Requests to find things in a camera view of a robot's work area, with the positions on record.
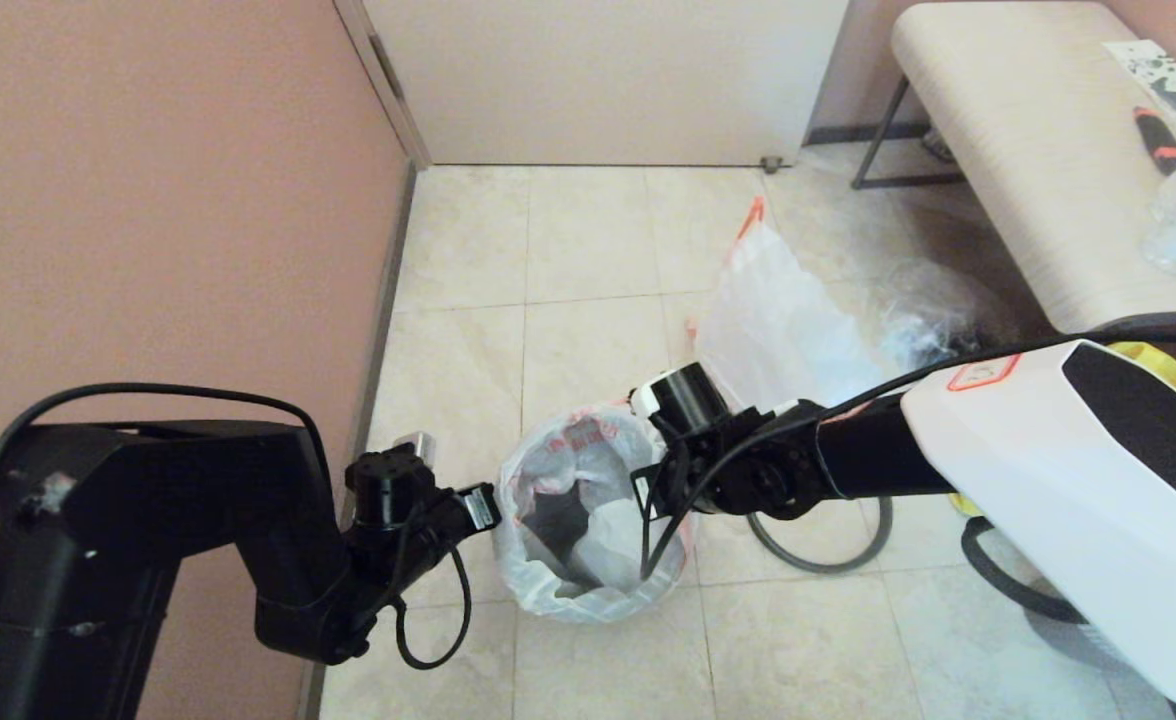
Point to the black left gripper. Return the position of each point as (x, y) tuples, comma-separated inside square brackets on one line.
[(473, 508)]

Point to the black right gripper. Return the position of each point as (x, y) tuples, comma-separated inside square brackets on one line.
[(663, 495)]

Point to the white bag with cartoon print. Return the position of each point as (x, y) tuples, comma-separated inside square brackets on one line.
[(608, 590)]

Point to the translucent white red-trimmed bag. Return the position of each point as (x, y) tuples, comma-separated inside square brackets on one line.
[(778, 310)]

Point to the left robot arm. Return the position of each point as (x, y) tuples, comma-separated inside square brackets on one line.
[(148, 520)]

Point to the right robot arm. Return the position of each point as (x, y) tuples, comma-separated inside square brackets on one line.
[(1068, 470)]

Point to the black round trash bin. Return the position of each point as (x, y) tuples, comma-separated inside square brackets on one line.
[(553, 520)]

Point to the clear bag with dark contents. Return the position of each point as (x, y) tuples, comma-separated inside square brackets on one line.
[(928, 310)]

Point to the metal door stopper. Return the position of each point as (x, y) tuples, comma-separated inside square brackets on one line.
[(773, 164)]

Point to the white door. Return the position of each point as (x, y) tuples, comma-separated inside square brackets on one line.
[(598, 80)]

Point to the beige table with metal legs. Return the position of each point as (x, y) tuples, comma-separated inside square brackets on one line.
[(1028, 130)]

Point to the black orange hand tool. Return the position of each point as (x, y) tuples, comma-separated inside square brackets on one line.
[(1163, 140)]

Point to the printed black white label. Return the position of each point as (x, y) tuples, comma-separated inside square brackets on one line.
[(1153, 70)]

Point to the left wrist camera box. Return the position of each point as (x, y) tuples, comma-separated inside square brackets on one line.
[(418, 445)]

